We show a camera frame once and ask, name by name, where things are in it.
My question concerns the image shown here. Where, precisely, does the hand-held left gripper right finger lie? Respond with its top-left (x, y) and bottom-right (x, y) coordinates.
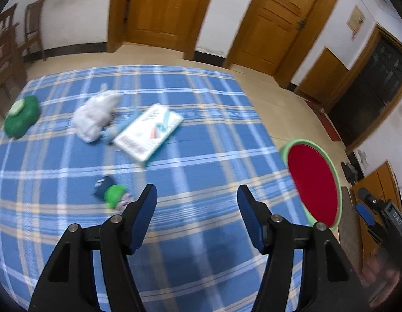
top-left (236, 185), bottom-right (372, 312)

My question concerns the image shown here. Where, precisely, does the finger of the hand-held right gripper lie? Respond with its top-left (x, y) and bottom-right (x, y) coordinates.
top-left (355, 203), bottom-right (385, 247)
top-left (357, 187), bottom-right (388, 209)

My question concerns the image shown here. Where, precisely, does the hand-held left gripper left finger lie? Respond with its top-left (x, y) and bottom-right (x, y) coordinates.
top-left (28, 184), bottom-right (158, 312)

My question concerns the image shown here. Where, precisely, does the green bin with red inside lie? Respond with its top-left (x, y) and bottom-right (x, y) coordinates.
top-left (279, 139), bottom-right (343, 233)

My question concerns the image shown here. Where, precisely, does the person's right hand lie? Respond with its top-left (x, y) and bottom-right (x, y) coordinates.
top-left (361, 249), bottom-right (398, 289)

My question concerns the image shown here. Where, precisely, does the wooden cabinet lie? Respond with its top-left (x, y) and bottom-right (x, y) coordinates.
top-left (350, 160), bottom-right (402, 267)

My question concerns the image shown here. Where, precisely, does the brown floor mat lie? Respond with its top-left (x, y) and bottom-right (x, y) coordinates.
top-left (340, 186), bottom-right (364, 271)

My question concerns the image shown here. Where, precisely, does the pair of dark shoes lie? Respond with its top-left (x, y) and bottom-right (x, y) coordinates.
top-left (341, 162), bottom-right (359, 183)

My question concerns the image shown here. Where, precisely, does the green crumpled wrapper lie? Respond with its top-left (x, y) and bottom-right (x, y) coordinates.
top-left (104, 185), bottom-right (127, 209)

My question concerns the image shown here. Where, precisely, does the blue plaid blanket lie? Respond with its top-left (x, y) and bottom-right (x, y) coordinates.
top-left (0, 65), bottom-right (311, 312)

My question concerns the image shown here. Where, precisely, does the white cardboard box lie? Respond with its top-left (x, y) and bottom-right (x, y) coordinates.
top-left (113, 103), bottom-right (184, 166)

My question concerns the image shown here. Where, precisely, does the red doormat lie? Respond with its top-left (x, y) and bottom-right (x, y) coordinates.
top-left (304, 99), bottom-right (343, 142)

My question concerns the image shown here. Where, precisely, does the light blue wrapper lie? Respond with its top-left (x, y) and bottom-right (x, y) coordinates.
top-left (102, 110), bottom-right (141, 144)

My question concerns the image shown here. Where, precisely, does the white crumpled tissue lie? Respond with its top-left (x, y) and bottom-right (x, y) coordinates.
top-left (73, 84), bottom-right (121, 143)

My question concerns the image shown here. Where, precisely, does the green wet wipes pack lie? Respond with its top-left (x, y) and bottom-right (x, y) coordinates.
top-left (4, 96), bottom-right (42, 139)

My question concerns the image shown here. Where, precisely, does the wooden chair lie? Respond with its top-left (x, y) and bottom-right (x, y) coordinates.
top-left (0, 3), bottom-right (28, 128)
top-left (19, 0), bottom-right (47, 64)

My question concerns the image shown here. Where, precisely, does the dark door with wooden frame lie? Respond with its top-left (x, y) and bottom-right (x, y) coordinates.
top-left (327, 24), bottom-right (402, 152)

